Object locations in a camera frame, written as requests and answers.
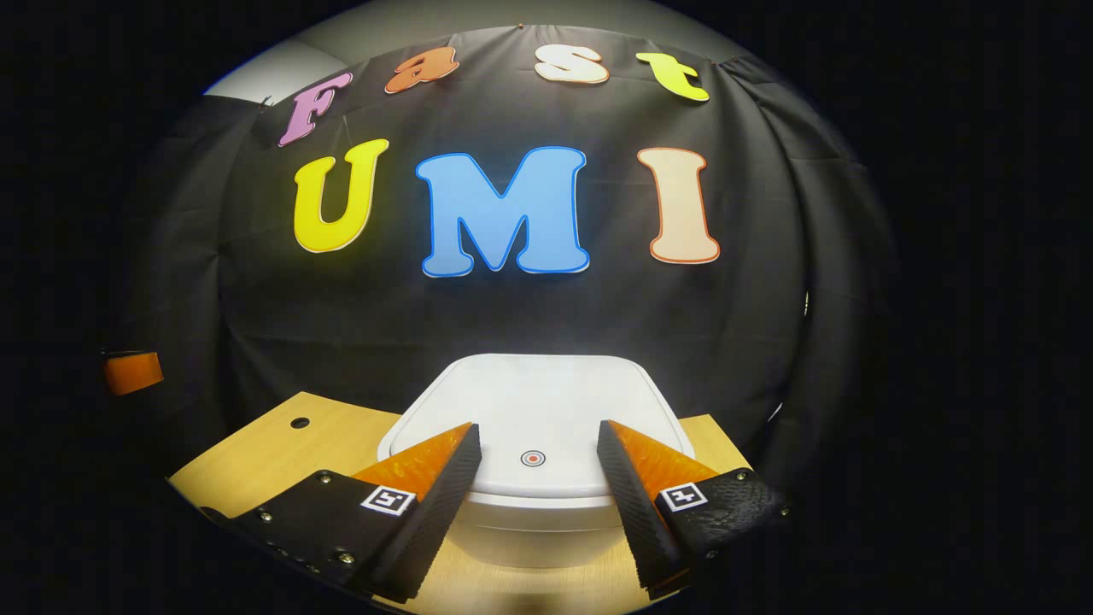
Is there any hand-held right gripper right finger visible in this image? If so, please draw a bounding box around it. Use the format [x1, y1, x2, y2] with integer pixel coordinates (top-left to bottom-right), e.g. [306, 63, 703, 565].
[596, 418, 792, 600]

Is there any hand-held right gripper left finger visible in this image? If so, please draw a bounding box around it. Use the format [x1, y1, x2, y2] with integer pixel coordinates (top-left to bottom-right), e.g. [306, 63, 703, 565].
[199, 421, 484, 604]

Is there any white desktop garbage bin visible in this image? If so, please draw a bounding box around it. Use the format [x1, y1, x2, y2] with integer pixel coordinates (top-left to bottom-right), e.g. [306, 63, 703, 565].
[377, 353, 697, 569]

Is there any light wooden desktop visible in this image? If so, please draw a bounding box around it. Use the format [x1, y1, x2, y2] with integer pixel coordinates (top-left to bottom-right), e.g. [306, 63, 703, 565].
[167, 391, 752, 615]

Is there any black backdrop cloth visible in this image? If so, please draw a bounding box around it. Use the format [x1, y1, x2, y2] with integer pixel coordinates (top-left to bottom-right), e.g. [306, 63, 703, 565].
[107, 24, 897, 513]

